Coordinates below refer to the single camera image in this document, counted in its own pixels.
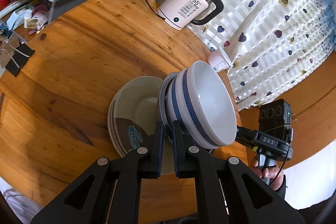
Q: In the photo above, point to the white electric kettle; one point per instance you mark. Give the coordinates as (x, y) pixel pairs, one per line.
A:
(181, 8)

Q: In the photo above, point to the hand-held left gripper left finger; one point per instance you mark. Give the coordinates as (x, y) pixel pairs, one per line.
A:
(158, 158)

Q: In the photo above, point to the white plastic tub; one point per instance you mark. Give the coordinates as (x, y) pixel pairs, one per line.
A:
(219, 61)

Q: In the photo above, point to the black binder clips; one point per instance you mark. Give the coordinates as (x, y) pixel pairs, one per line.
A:
(8, 52)

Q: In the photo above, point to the stainless steel bowl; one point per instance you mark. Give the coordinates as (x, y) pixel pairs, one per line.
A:
(162, 103)

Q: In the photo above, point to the cream curtain with heart print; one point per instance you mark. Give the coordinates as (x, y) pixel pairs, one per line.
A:
(275, 29)

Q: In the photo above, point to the white rolled paper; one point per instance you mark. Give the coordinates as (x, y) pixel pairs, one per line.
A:
(15, 5)

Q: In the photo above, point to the tissue pack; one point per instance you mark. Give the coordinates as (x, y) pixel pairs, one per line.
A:
(15, 18)

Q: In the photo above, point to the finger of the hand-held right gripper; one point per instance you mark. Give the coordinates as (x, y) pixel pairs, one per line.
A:
(246, 132)
(245, 142)

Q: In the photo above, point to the white pill bottle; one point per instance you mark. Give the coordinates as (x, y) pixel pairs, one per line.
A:
(27, 19)

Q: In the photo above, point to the white bowl with blue stripe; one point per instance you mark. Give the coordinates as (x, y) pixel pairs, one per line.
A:
(215, 103)
(177, 98)

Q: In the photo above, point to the pink white packet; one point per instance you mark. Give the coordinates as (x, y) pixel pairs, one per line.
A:
(39, 18)

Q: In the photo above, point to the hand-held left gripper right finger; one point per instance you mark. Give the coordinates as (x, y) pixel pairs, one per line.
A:
(177, 158)

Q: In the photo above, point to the person's right hand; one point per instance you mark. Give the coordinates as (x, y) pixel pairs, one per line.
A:
(271, 172)

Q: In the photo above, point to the person's right forearm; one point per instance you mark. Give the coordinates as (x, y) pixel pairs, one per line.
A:
(294, 203)

